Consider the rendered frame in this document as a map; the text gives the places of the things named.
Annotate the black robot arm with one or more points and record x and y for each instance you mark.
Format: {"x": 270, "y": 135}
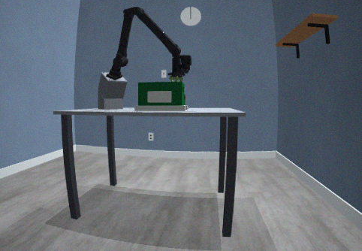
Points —
{"x": 180, "y": 64}

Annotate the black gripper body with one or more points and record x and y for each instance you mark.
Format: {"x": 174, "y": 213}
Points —
{"x": 174, "y": 74}

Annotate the green bottle crate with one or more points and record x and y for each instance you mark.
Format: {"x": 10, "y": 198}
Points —
{"x": 161, "y": 94}

